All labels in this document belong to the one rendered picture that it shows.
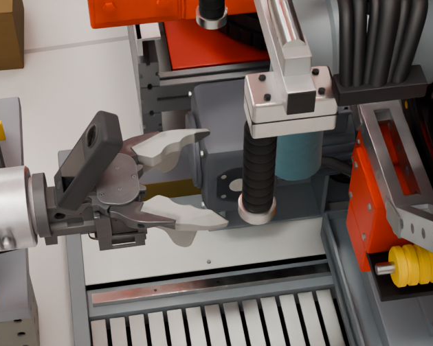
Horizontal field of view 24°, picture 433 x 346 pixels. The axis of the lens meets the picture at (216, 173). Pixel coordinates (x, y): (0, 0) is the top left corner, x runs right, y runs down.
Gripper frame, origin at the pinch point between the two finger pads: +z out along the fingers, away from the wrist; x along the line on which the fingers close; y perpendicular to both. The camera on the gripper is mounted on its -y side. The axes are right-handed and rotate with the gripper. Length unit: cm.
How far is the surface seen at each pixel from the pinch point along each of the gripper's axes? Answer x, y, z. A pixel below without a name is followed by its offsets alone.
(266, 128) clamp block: 2.1, -8.5, 4.9
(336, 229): -39, 69, 29
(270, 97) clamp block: 1.2, -12.0, 5.3
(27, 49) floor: -115, 83, -28
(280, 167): -26.0, 32.3, 14.1
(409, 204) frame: -7.5, 20.9, 27.3
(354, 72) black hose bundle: 2.9, -15.9, 13.1
